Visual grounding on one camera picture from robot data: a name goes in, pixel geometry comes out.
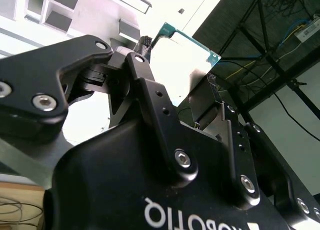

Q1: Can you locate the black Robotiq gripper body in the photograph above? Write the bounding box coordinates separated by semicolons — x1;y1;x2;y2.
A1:
42;120;288;230

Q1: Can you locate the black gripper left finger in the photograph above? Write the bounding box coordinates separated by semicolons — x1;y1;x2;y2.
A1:
0;34;200;189

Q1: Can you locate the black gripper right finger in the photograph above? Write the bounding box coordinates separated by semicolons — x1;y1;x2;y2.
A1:
188;74;320;230

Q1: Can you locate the silver CPU with green edge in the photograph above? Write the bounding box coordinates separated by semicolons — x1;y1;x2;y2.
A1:
149;21;223;107

